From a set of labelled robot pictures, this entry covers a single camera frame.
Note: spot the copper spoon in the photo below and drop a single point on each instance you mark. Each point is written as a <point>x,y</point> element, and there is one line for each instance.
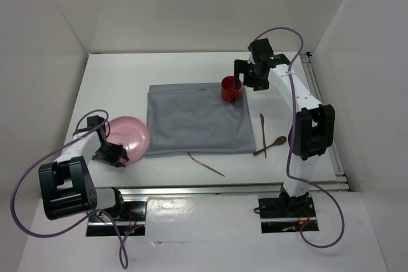
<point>279,141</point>

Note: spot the red enamel mug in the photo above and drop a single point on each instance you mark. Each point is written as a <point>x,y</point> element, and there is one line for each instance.
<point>230,89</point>

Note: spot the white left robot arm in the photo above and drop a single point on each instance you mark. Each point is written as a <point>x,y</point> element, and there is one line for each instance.
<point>66,184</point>

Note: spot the pink plate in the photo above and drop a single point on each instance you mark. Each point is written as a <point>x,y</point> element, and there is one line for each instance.
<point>132,134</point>

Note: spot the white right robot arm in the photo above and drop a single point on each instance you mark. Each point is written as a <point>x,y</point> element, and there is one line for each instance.
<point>312,127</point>

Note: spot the grey cloth placemat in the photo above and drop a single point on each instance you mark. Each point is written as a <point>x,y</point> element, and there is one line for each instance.
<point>193,118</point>

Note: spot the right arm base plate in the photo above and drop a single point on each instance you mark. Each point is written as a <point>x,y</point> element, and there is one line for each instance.
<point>274,219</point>

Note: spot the aluminium front table rail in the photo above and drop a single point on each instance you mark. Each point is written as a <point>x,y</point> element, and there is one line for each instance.
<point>197,189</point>

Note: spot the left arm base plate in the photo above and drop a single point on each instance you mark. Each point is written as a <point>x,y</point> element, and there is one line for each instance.
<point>130,220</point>

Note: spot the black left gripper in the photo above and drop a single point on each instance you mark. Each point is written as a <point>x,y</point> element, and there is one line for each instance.
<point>119,151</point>

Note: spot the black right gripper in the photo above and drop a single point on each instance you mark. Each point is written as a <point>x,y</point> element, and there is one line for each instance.
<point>241,67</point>

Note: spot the aluminium right side rail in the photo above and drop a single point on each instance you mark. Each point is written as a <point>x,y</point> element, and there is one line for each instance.
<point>330,168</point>

